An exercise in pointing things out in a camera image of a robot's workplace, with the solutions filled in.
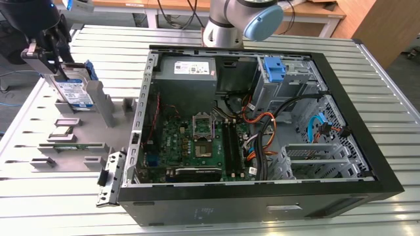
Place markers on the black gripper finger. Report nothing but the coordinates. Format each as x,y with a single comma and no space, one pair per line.
67,37
50,40

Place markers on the hard disk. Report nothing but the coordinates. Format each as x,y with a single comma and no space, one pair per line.
74,93

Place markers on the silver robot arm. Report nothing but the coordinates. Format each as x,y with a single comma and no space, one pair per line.
220,32

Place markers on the silver disk bay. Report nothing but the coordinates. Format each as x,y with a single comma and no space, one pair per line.
286,169

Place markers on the black waste bin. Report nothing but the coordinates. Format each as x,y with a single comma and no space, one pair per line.
15,57

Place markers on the silver CPU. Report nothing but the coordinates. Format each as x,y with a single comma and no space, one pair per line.
62,131

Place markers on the grey power supply unit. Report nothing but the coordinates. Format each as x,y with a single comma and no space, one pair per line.
183,88

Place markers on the grey parts rack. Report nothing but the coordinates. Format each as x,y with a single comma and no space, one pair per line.
95,137

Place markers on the green RAM stick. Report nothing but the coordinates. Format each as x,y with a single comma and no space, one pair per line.
71,147

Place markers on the silver expansion card retainer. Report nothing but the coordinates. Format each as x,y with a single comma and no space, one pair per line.
114,172

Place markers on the green motherboard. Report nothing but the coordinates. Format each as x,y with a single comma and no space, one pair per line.
174,152

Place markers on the thin locking lever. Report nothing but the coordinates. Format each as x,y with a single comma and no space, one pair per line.
214,131

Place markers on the CPU socket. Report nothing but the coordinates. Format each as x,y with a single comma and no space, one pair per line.
203,150

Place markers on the blue drive carrier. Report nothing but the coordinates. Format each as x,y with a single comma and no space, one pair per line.
274,71

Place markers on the black RAM slot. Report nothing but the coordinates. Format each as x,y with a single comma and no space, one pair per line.
228,147

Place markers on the black graphics card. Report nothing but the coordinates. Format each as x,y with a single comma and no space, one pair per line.
196,172

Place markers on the silver drive cage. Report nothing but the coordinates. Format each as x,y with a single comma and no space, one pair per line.
288,89

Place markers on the black PC case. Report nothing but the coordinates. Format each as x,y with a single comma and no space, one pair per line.
230,204

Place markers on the wooden cabinet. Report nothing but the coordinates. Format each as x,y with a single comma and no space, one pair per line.
387,29

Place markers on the black office chair base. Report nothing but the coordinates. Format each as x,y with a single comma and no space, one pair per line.
414,51

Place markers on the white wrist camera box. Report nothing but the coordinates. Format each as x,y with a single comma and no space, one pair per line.
80,6

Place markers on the long wooden desk white frame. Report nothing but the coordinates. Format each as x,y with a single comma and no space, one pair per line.
131,2

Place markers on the black plastic duct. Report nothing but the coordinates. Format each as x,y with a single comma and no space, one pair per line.
236,78

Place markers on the short wooden desk white frame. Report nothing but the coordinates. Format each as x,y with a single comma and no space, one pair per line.
315,9

